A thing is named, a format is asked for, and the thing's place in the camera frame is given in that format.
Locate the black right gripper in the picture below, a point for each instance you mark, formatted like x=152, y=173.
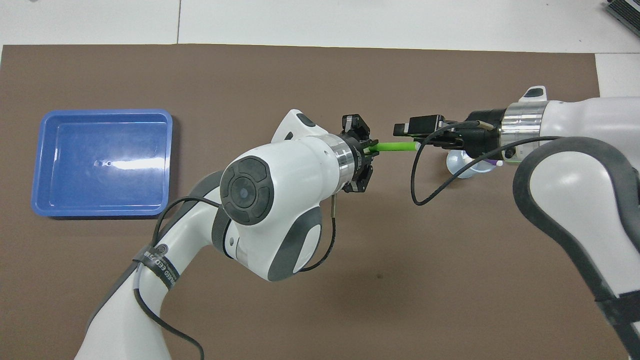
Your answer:
x=482, y=142

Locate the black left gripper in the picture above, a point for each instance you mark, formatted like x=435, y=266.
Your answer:
x=361, y=156

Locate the green pen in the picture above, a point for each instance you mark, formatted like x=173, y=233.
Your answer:
x=395, y=147

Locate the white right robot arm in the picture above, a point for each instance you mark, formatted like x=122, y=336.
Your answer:
x=575, y=200

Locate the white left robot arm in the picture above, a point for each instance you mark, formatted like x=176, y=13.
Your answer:
x=290, y=175

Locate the translucent plastic cup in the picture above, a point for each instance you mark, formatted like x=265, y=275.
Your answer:
x=457, y=167

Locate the brown table mat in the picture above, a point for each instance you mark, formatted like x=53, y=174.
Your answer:
x=400, y=300

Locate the grey ribbed device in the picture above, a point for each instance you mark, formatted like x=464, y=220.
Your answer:
x=627, y=12

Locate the blue plastic tray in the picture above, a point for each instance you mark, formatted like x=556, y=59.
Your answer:
x=100, y=165

